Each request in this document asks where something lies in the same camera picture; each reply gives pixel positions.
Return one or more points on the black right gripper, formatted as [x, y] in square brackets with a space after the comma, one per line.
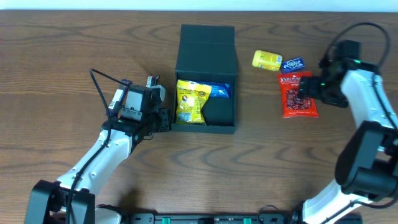
[305, 88]

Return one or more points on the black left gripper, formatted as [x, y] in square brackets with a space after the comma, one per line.
[164, 119]

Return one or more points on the yellow candy bag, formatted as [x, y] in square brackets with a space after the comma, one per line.
[191, 97]

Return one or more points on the dark green box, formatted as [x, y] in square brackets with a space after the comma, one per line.
[208, 54]

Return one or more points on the blue snack bar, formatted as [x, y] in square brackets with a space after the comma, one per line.
[219, 90]

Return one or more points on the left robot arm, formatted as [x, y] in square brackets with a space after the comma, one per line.
[134, 115]

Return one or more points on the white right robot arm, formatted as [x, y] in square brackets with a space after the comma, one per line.
[366, 169]

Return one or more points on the red candy bag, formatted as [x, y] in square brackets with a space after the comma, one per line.
[293, 105]

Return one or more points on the blue eclipse mint tin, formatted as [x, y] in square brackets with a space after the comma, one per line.
[292, 65]

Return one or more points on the green chocolate bar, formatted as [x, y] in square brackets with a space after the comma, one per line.
[152, 81]

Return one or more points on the purple chocolate bar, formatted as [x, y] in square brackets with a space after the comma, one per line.
[118, 97]

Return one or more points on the yellow plastic bottle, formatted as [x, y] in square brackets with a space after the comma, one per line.
[267, 60]

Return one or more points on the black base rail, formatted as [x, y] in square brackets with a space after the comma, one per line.
[202, 218]

